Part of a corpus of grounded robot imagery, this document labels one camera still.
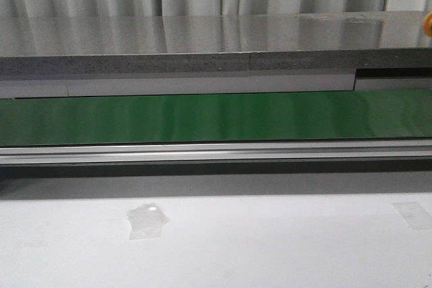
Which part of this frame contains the clear tape patch right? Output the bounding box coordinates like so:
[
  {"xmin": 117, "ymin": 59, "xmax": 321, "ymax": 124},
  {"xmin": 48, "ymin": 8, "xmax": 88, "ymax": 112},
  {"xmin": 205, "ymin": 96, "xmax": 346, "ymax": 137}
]
[{"xmin": 392, "ymin": 202, "xmax": 432, "ymax": 231}]

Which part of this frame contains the green conveyor belt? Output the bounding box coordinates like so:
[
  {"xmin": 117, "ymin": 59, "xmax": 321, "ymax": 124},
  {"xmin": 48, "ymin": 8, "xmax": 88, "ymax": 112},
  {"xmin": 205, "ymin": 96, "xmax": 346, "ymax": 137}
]
[{"xmin": 1, "ymin": 90, "xmax": 431, "ymax": 147}]

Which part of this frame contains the clear tape patch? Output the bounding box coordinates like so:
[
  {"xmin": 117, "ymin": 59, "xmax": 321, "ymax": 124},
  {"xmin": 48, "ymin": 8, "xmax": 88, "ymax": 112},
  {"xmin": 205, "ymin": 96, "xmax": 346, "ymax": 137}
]
[
  {"xmin": 127, "ymin": 203, "xmax": 169, "ymax": 240},
  {"xmin": 392, "ymin": 202, "xmax": 432, "ymax": 231}
]

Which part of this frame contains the clear tape patch left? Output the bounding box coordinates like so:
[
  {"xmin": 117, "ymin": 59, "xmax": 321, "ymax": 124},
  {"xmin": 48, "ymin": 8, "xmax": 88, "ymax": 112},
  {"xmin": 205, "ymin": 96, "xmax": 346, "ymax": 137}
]
[{"xmin": 127, "ymin": 203, "xmax": 169, "ymax": 240}]

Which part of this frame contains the aluminium conveyor front rail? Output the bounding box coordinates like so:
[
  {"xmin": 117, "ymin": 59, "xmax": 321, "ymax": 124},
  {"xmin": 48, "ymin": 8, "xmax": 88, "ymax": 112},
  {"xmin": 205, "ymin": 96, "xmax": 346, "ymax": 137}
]
[{"xmin": 1, "ymin": 138, "xmax": 431, "ymax": 166}]

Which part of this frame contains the grey conveyor back rail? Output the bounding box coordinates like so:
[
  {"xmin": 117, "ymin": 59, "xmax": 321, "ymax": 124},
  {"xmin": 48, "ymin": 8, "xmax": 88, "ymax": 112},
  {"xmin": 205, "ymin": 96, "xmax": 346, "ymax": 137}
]
[{"xmin": 1, "ymin": 68, "xmax": 431, "ymax": 98}]

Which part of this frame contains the yellow mushroom push button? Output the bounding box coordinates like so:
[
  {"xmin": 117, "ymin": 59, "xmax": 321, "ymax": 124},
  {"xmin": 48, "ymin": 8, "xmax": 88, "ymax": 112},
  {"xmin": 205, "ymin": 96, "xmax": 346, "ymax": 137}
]
[{"xmin": 422, "ymin": 11, "xmax": 432, "ymax": 37}]

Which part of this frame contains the grey far table slab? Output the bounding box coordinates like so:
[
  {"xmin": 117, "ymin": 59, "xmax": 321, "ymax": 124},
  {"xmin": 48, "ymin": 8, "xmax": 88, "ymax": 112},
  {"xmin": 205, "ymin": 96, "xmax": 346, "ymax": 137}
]
[{"xmin": 1, "ymin": 11, "xmax": 431, "ymax": 80}]

